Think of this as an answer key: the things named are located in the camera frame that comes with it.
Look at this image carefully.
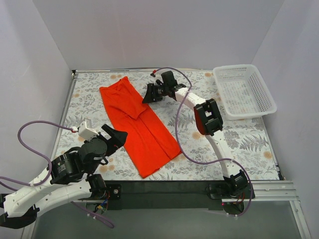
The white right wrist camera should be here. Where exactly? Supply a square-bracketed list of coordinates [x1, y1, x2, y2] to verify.
[150, 70, 163, 86]

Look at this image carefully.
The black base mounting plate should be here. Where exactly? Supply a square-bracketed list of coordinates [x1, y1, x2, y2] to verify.
[84, 180, 257, 211]

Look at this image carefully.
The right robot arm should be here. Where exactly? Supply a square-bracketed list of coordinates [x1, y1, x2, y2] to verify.
[143, 68, 253, 200]

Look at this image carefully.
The aluminium frame rail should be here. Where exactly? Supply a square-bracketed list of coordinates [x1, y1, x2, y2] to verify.
[30, 180, 300, 205]

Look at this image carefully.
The white plastic basket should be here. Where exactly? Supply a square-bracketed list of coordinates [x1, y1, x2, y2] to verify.
[213, 64, 277, 120]

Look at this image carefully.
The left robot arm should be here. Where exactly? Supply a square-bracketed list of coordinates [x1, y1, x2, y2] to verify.
[0, 121, 128, 229]

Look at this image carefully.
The orange t shirt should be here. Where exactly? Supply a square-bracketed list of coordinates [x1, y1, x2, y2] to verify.
[99, 77, 181, 178]

